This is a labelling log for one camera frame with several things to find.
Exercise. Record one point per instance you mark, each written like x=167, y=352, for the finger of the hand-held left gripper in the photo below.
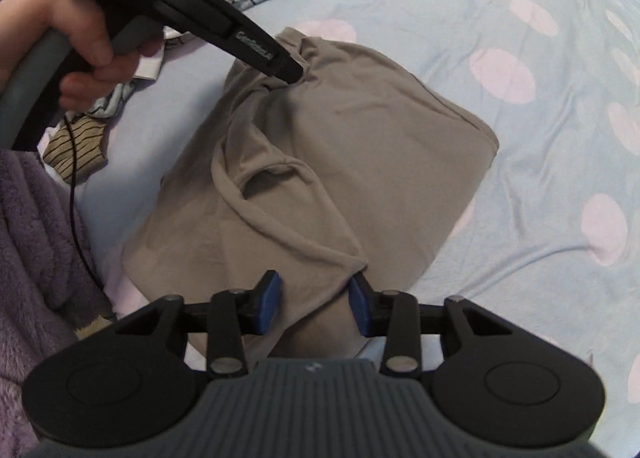
x=240, y=33

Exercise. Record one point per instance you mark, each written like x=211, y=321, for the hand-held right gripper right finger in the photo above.
x=360, y=305

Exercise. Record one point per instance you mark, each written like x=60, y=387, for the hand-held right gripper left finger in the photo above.
x=270, y=303

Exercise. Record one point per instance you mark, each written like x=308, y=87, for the tan long-sleeve shirt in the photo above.
x=350, y=148

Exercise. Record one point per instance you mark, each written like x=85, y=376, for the person's left hand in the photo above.
x=55, y=8

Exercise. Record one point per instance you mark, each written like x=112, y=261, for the beige striped cloth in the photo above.
x=75, y=148

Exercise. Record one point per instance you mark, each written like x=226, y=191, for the pink dotted bed sheet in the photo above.
x=525, y=163

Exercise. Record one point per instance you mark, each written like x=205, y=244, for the purple fleece robe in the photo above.
x=35, y=248

